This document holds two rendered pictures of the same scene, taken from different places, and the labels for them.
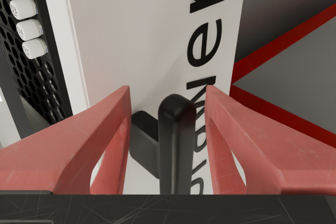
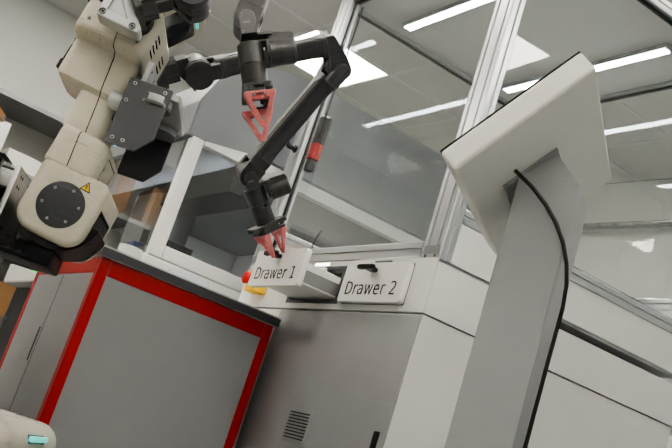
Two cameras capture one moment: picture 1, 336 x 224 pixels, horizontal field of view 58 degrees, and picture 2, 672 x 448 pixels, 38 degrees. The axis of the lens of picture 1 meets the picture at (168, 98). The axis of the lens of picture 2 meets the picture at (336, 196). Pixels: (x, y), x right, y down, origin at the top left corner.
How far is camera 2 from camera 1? 2.71 m
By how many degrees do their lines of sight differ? 52
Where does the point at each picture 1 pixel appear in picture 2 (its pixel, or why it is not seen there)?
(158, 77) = (282, 262)
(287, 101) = (238, 336)
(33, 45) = not seen: hidden behind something
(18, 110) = not seen: hidden behind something
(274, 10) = (259, 412)
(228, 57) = (273, 282)
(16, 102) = not seen: hidden behind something
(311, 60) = (232, 377)
